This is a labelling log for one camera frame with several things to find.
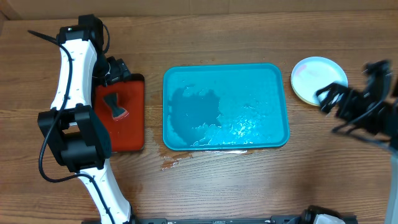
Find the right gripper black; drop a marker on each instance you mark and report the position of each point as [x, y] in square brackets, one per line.
[349, 99]

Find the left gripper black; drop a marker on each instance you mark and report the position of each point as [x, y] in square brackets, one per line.
[120, 71]

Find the light blue plate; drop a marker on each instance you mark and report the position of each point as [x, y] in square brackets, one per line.
[316, 73]

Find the green-rimmed plate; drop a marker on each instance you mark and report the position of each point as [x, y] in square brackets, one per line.
[306, 95]

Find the orange sponge with black scourer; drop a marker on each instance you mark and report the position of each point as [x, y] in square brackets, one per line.
[112, 101]

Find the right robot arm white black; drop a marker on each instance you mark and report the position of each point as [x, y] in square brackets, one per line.
[379, 75]

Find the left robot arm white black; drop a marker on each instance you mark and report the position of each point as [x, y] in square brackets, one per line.
[76, 143]

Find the red tray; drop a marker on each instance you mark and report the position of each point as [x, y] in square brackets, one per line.
[127, 134]

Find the teal tray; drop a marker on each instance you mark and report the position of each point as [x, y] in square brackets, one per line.
[224, 107]

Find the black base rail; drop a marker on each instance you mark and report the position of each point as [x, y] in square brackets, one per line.
[313, 214]

